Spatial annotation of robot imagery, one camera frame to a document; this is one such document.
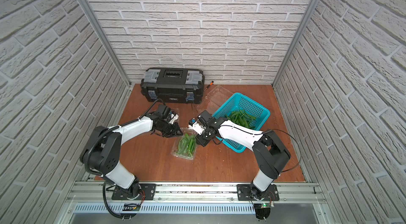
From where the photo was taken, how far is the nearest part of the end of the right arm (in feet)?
2.08

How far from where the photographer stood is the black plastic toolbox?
978 mm

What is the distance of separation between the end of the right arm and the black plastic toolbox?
26 centimetres
